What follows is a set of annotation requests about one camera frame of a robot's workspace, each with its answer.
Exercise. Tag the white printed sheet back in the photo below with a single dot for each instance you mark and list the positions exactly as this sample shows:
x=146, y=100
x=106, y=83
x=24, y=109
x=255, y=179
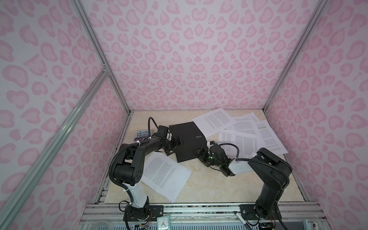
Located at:
x=213, y=122

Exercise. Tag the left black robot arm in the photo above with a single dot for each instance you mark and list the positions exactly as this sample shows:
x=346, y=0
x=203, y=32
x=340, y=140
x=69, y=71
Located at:
x=126, y=169

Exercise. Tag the small white desk clock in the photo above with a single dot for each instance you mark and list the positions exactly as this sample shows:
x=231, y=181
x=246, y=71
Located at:
x=163, y=223

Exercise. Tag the colourful paperback book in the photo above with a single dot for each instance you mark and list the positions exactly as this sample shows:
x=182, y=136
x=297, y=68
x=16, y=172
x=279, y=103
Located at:
x=142, y=135

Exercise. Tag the white sheet green header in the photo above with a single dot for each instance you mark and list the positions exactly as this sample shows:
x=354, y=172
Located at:
x=268, y=139

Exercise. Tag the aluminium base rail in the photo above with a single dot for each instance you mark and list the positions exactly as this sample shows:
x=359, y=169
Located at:
x=208, y=213

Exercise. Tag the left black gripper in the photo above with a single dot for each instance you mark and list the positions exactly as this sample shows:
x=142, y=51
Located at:
x=175, y=144

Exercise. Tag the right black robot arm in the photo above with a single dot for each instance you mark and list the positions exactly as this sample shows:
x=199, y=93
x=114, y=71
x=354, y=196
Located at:
x=271, y=169

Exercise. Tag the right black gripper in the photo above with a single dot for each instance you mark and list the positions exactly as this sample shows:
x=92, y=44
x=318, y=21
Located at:
x=205, y=153

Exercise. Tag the black file folder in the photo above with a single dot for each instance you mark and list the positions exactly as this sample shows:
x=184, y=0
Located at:
x=191, y=140

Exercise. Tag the aluminium diagonal frame bar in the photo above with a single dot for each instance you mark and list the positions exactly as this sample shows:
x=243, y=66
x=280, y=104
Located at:
x=19, y=197

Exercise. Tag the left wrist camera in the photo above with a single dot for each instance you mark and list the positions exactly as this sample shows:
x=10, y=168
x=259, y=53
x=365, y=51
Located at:
x=162, y=132

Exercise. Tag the white printed sheet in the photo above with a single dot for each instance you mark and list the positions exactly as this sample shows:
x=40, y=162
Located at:
x=245, y=124
x=247, y=144
x=165, y=176
x=213, y=122

